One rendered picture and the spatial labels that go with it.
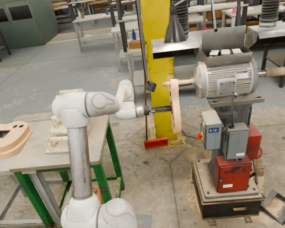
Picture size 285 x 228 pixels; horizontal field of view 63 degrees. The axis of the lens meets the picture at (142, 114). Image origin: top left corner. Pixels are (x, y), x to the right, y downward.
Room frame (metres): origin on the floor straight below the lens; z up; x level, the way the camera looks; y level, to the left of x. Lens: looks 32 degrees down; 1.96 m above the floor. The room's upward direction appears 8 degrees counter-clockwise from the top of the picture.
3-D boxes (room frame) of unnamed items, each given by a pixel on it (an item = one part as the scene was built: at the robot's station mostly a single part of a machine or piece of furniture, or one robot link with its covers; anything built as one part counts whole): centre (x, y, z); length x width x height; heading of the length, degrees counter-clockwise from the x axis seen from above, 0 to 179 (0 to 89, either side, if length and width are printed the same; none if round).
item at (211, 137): (1.21, -0.49, 0.99); 0.24 x 0.21 x 0.26; 86
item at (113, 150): (1.69, 0.32, 0.45); 0.05 x 0.05 x 0.90; 86
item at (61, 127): (1.50, 0.56, 0.98); 0.27 x 0.16 x 0.09; 83
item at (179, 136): (2.48, -0.27, 0.02); 0.40 x 0.40 x 0.02; 86
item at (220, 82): (1.44, -0.59, 1.25); 0.41 x 0.27 x 0.26; 86
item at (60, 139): (1.30, 0.59, 1.04); 0.20 x 0.03 x 0.03; 82
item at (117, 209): (0.76, 0.20, 0.87); 0.18 x 0.16 x 0.22; 80
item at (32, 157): (1.46, 0.61, 0.55); 0.62 x 0.58 x 0.76; 86
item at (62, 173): (1.72, 0.87, 0.45); 0.05 x 0.05 x 0.90; 86
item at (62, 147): (1.35, 0.58, 0.94); 0.27 x 0.15 x 0.01; 83
